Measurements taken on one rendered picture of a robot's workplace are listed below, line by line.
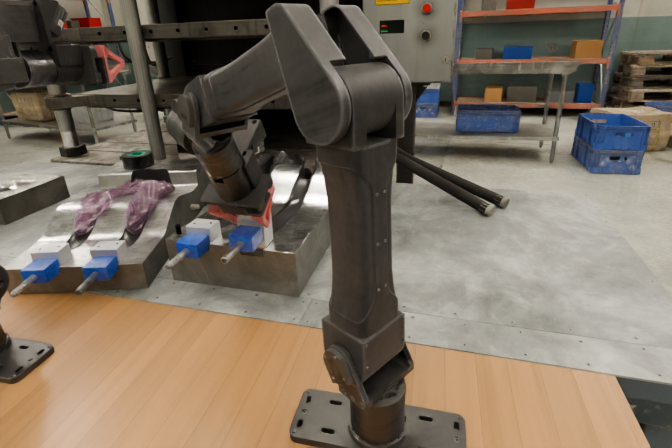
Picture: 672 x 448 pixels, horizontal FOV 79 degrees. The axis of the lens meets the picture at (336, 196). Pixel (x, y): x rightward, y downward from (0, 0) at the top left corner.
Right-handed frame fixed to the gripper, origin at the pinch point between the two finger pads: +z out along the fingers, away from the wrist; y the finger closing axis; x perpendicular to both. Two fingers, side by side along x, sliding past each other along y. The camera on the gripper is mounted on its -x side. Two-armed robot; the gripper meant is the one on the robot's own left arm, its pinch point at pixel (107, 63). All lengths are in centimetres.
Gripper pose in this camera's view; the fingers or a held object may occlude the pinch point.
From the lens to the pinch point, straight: 97.9
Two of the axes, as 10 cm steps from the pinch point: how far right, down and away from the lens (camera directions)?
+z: 2.4, -3.4, 9.1
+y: -9.7, -0.5, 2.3
